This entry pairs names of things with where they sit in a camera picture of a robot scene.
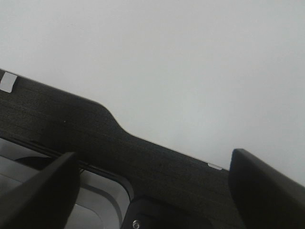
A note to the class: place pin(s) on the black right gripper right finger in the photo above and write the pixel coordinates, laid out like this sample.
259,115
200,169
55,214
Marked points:
264,197

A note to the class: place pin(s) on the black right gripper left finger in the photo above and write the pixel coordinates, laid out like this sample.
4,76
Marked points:
46,200

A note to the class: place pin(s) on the silver robot base panel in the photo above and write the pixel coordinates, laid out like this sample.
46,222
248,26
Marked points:
103,198

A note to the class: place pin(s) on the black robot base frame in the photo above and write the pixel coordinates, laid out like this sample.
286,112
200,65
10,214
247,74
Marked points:
46,118

